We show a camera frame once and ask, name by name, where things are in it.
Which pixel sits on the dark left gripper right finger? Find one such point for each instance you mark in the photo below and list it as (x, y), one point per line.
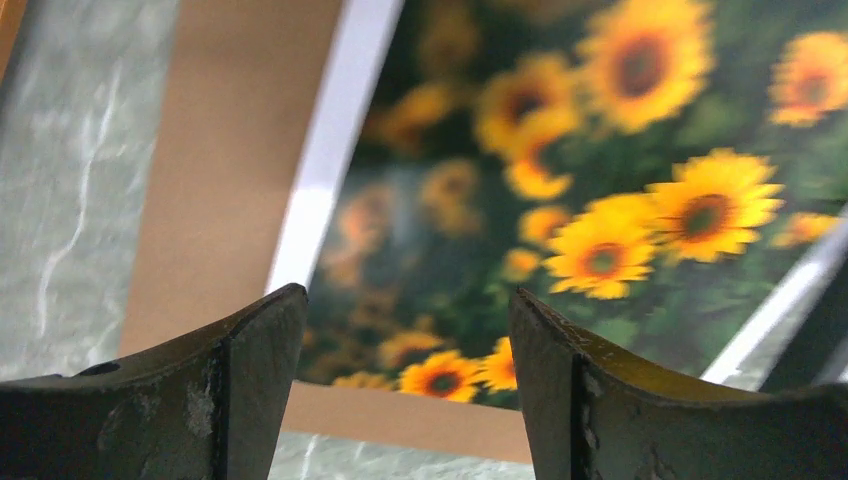
(594, 410)

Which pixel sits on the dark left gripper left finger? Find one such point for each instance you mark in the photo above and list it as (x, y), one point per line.
(205, 405)

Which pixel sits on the orange wooden shelf rack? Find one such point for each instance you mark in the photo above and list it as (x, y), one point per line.
(11, 17)

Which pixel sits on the white mat board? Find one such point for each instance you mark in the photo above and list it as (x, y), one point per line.
(753, 350)

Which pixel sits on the black picture frame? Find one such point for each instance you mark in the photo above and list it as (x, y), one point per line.
(817, 354)

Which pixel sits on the brown backing board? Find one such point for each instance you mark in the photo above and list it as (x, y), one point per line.
(264, 101)

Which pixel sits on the sunflower photo print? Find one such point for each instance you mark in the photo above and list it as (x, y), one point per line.
(650, 169)

